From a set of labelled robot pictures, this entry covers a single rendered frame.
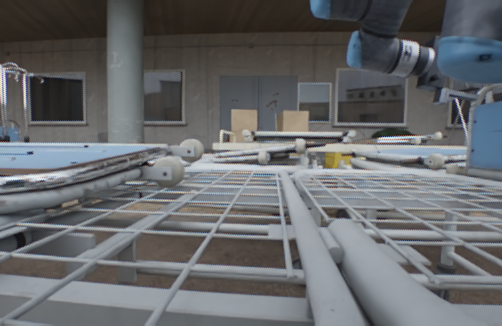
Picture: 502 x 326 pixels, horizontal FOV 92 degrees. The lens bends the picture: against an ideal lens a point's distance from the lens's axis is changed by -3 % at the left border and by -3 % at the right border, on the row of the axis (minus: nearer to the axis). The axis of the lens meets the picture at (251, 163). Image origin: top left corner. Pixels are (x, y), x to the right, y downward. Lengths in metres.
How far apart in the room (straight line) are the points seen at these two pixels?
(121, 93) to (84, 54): 3.55
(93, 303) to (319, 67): 6.59
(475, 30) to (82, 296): 0.45
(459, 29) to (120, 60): 4.89
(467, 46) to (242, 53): 6.49
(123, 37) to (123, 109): 1.21
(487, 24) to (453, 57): 0.04
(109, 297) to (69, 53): 8.41
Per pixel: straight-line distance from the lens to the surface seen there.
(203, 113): 6.60
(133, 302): 0.26
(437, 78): 0.81
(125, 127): 4.85
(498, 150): 0.98
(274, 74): 6.56
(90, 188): 0.44
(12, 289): 0.33
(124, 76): 4.97
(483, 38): 0.35
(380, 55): 0.77
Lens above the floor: 0.59
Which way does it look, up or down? 4 degrees down
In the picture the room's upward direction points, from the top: 1 degrees clockwise
